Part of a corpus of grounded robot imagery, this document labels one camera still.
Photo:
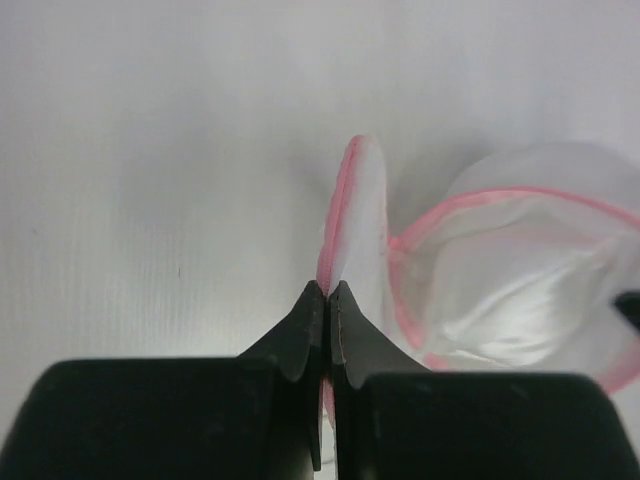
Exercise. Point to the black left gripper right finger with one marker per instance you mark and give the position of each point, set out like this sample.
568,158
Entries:
395,419

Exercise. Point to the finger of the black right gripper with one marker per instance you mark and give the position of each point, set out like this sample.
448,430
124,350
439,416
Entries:
628,306

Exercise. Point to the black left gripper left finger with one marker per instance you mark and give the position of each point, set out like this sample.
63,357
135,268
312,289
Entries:
254,416

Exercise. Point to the white cloth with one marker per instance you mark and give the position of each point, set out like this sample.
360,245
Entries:
520,302

